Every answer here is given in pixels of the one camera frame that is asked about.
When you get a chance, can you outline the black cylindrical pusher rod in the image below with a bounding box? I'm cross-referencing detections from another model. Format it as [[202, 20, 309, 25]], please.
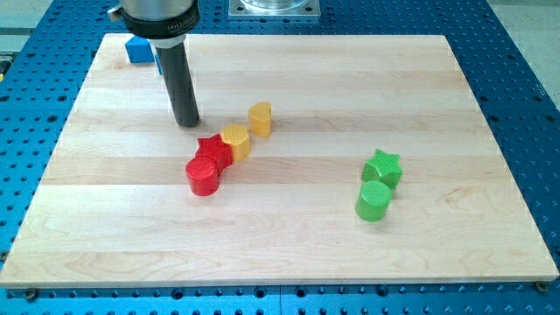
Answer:
[[156, 43, 200, 128]]

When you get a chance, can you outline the blue cube block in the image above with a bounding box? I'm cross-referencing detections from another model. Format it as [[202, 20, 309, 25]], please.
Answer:
[[125, 36, 155, 64]]

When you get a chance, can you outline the red star block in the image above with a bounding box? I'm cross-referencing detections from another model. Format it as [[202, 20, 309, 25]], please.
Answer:
[[195, 134, 233, 176]]

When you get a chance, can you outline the yellow hexagon block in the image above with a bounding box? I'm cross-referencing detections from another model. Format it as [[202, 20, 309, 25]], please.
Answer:
[[220, 124, 251, 162]]

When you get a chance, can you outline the yellow heart block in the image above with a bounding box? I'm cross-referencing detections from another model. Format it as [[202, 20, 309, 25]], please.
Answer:
[[248, 101, 272, 138]]

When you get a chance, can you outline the red cylinder block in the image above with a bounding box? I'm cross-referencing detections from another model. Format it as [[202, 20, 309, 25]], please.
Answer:
[[185, 156, 220, 196]]

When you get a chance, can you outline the wooden board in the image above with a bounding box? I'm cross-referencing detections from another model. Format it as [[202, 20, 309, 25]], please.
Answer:
[[1, 34, 558, 288]]

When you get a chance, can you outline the green star block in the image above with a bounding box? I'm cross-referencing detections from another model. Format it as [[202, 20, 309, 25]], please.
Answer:
[[360, 149, 403, 190]]

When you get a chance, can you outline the green cylinder block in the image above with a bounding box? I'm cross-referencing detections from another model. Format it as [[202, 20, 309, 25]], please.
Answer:
[[355, 180, 392, 221]]

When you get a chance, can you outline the left board clamp screw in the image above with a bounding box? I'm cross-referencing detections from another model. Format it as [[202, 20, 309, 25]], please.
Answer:
[[23, 288, 39, 302]]

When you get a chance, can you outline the board clamp screw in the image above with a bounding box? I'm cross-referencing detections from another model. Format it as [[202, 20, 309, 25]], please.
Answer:
[[23, 288, 39, 302], [534, 281, 550, 294]]

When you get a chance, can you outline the right board clamp screw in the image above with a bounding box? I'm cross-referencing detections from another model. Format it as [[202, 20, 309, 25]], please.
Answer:
[[534, 281, 550, 294]]

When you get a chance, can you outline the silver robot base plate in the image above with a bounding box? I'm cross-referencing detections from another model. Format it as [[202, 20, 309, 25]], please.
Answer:
[[228, 0, 321, 18]]

